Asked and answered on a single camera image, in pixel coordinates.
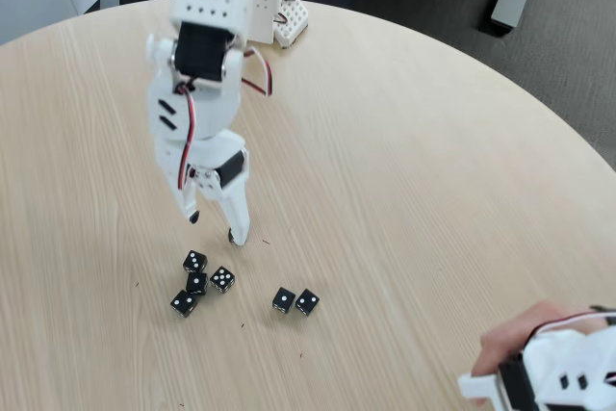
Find black dice with white pips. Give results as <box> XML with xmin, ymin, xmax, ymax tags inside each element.
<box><xmin>186</xmin><ymin>271</ymin><xmax>209</xmax><ymax>296</ymax></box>

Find red and black arm cable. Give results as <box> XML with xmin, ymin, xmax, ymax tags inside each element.
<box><xmin>173</xmin><ymin>78</ymin><xmax>199</xmax><ymax>191</ymax></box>

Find black dice showing three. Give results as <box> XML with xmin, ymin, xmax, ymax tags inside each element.
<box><xmin>182</xmin><ymin>249</ymin><xmax>209</xmax><ymax>273</ymax></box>

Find black dice showing two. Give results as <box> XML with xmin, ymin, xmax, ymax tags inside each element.
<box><xmin>295</xmin><ymin>288</ymin><xmax>321</xmax><ymax>318</ymax></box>

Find black dice showing five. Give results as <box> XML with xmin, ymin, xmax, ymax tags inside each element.
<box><xmin>209</xmin><ymin>265</ymin><xmax>237</xmax><ymax>294</ymax></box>

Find person's hand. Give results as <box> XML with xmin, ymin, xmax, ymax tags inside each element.
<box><xmin>469</xmin><ymin>299</ymin><xmax>594</xmax><ymax>406</ymax></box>

